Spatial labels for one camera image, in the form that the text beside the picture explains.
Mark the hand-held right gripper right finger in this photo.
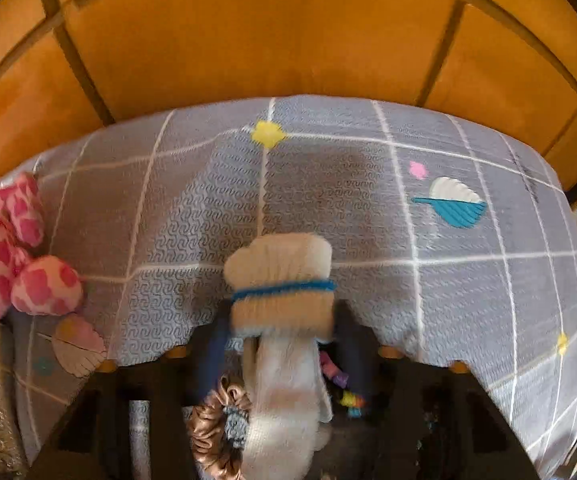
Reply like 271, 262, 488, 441
335, 302, 541, 480

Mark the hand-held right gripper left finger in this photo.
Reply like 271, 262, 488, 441
31, 310, 249, 480

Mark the cream cloth with band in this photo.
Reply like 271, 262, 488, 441
223, 232, 336, 480

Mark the grey knitted scrunchie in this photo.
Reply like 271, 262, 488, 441
221, 402, 252, 448

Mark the brown satin scrunchie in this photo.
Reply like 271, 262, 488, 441
188, 375, 254, 480

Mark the wooden panelled wardrobe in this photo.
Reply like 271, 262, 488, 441
0, 0, 577, 206

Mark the multicoloured hair tie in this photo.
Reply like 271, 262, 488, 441
318, 350, 369, 418

